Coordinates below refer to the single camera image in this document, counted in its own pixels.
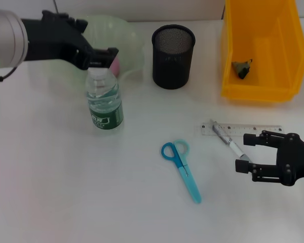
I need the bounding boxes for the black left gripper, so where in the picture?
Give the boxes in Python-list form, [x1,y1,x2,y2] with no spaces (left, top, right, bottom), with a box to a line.
[21,10,120,71]

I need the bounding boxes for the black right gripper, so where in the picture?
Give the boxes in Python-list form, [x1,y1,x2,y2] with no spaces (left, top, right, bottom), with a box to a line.
[235,130,304,187]

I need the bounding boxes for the pink toy peach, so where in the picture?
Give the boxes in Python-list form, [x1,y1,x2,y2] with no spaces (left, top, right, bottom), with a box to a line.
[108,58,121,76]

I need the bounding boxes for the clear green-label water bottle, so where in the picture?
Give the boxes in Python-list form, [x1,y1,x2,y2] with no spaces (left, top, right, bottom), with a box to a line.
[85,67,124,131]

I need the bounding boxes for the green plastic wrapper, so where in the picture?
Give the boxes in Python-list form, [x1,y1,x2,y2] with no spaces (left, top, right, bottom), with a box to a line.
[231,58,253,79]

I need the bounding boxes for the white grey ballpoint pen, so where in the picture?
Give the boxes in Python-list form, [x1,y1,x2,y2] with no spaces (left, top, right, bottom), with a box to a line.
[209,119,251,163]

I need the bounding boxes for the transparent plastic ruler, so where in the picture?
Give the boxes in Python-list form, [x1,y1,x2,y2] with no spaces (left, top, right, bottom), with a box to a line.
[201,122,283,137]

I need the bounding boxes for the translucent green fruit plate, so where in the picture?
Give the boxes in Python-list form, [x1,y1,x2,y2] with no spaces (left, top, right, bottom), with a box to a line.
[27,15,146,98]

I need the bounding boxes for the blue scissors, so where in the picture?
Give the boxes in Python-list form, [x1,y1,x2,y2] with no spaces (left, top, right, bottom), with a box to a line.
[161,139,202,205]

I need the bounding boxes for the black mesh pen holder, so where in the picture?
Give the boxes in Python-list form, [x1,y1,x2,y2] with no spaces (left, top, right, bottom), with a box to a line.
[151,24,196,90]

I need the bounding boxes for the yellow plastic bin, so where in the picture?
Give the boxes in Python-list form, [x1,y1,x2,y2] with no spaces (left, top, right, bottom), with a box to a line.
[220,0,304,103]

